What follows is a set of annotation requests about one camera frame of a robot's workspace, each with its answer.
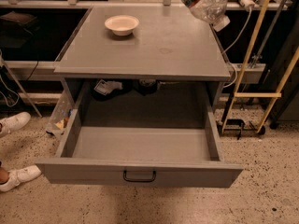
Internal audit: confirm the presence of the clear plastic water bottle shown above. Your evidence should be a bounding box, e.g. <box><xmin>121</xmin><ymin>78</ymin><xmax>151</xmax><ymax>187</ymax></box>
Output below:
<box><xmin>180</xmin><ymin>0</ymin><xmax>230</xmax><ymax>32</ymax></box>

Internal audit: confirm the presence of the grey open top drawer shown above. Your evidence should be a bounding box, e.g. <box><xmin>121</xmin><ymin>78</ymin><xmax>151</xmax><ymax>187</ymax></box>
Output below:
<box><xmin>35</xmin><ymin>81</ymin><xmax>244</xmax><ymax>189</ymax></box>

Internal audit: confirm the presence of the grey cabinet with top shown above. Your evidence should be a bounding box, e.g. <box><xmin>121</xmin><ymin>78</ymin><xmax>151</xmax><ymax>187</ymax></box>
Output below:
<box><xmin>55</xmin><ymin>4</ymin><xmax>230</xmax><ymax>87</ymax></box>

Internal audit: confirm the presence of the white tag under cabinet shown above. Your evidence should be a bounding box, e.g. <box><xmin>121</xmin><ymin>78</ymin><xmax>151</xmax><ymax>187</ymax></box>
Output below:
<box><xmin>94</xmin><ymin>79</ymin><xmax>123</xmax><ymax>95</ymax></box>

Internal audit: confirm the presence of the white paper bowl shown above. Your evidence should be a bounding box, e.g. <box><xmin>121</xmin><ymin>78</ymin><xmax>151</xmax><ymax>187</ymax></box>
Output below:
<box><xmin>105</xmin><ymin>15</ymin><xmax>139</xmax><ymax>36</ymax></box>

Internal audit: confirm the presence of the clear plastic bag with items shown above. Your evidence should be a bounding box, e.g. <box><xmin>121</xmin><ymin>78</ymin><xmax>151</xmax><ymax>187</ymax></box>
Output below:
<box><xmin>46</xmin><ymin>91</ymin><xmax>72</xmax><ymax>140</ymax></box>

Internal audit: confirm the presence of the white upper sneaker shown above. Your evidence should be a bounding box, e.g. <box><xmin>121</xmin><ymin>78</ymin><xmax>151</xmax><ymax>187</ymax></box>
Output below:
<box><xmin>0</xmin><ymin>112</ymin><xmax>31</xmax><ymax>137</ymax></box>

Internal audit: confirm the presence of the white sneaker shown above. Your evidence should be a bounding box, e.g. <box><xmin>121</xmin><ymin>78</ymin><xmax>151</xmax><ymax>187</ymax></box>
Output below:
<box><xmin>0</xmin><ymin>112</ymin><xmax>31</xmax><ymax>137</ymax></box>
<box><xmin>0</xmin><ymin>165</ymin><xmax>41</xmax><ymax>192</ymax></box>

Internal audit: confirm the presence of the white lower sneaker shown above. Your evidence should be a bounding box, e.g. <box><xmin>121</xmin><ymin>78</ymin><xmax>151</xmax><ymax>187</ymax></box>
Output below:
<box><xmin>0</xmin><ymin>165</ymin><xmax>41</xmax><ymax>192</ymax></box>

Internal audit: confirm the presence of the dark box on left shelf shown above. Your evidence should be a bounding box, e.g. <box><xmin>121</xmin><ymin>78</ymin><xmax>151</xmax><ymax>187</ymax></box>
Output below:
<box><xmin>0</xmin><ymin>11</ymin><xmax>37</xmax><ymax>31</ymax></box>

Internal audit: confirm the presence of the black drawer handle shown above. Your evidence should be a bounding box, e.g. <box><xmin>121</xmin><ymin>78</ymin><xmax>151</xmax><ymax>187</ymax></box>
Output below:
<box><xmin>122</xmin><ymin>171</ymin><xmax>156</xmax><ymax>183</ymax></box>

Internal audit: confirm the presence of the black cable left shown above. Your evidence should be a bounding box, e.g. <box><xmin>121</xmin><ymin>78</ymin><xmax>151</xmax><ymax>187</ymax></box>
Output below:
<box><xmin>0</xmin><ymin>60</ymin><xmax>39</xmax><ymax>108</ymax></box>

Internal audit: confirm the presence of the yellow wooden ladder frame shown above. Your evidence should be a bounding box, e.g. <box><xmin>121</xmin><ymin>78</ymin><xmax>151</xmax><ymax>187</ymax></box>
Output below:
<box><xmin>221</xmin><ymin>0</ymin><xmax>299</xmax><ymax>133</ymax></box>

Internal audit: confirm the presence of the white cable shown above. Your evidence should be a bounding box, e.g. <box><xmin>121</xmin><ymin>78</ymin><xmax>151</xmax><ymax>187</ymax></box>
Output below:
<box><xmin>221</xmin><ymin>7</ymin><xmax>252</xmax><ymax>90</ymax></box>

